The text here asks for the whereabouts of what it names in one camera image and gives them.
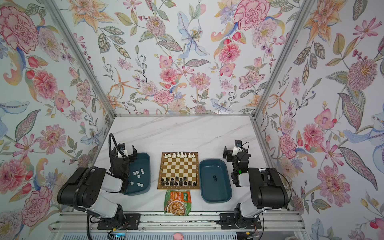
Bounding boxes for wooden chess board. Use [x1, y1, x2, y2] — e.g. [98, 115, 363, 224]
[157, 153, 200, 190]

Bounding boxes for black chess piece rows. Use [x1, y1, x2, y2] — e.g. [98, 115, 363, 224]
[160, 177, 198, 187]

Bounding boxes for teal plastic bin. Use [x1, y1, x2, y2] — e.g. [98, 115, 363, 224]
[199, 159, 232, 204]
[123, 153, 151, 196]

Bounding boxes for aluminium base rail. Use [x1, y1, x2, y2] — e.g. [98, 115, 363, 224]
[47, 211, 307, 233]

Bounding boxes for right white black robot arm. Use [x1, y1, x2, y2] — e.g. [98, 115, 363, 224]
[220, 140, 290, 230]

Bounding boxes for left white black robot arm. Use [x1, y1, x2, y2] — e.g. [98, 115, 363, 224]
[57, 134, 138, 229]

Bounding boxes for pink round object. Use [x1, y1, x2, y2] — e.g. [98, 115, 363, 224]
[173, 233, 185, 240]

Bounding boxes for white chess piece row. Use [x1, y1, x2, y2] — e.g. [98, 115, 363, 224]
[162, 152, 198, 159]

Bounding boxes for white pawns in bin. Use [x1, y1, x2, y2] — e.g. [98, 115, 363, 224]
[130, 168, 146, 188]

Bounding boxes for instant noodle snack packet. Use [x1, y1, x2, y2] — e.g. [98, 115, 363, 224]
[164, 190, 192, 216]

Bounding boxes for right teal plastic bin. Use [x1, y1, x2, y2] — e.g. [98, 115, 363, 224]
[199, 159, 232, 204]

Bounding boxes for left teal plastic bin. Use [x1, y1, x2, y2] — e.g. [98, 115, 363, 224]
[123, 153, 151, 196]

